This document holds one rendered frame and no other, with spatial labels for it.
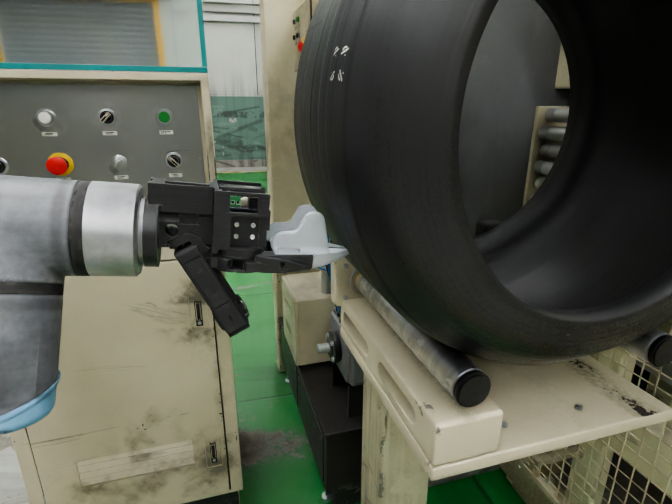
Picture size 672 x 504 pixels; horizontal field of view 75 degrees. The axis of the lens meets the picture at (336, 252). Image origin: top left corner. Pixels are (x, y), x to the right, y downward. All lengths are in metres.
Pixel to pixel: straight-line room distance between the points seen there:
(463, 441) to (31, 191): 0.50
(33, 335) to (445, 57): 0.41
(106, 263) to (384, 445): 0.77
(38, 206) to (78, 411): 0.96
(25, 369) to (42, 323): 0.04
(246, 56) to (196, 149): 8.53
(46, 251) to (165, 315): 0.77
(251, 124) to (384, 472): 8.78
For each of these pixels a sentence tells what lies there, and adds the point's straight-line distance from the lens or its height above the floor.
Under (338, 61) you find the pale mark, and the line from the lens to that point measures 0.42.
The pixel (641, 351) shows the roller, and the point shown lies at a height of 0.90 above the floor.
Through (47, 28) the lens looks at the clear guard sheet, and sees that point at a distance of 1.16.
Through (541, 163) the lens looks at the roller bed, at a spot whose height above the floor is 1.08.
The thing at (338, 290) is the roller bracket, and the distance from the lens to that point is 0.79.
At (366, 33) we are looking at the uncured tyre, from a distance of 0.40.
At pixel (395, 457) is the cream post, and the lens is 1.10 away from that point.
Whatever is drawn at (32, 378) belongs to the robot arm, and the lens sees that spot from 0.46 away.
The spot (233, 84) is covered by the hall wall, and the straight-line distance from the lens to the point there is 9.59.
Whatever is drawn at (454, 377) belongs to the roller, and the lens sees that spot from 0.52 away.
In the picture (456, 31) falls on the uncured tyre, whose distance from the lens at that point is 0.39.
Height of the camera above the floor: 1.20
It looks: 18 degrees down
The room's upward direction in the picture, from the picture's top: straight up
